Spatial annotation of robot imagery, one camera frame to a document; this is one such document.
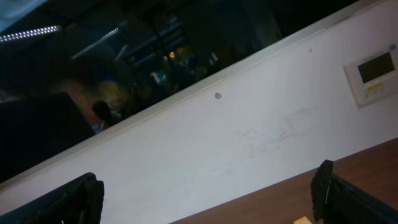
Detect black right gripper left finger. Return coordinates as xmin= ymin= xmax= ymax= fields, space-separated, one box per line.
xmin=1 ymin=172 xmax=104 ymax=224

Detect dark glass window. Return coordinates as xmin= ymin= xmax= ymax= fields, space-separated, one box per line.
xmin=1 ymin=0 xmax=353 ymax=181

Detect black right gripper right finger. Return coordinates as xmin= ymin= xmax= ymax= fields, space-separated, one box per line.
xmin=310 ymin=160 xmax=397 ymax=224

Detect yellow block far right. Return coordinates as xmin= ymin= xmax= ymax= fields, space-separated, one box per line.
xmin=294 ymin=217 xmax=313 ymax=224

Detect white wall control panel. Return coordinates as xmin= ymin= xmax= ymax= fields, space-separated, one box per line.
xmin=344 ymin=42 xmax=397 ymax=107

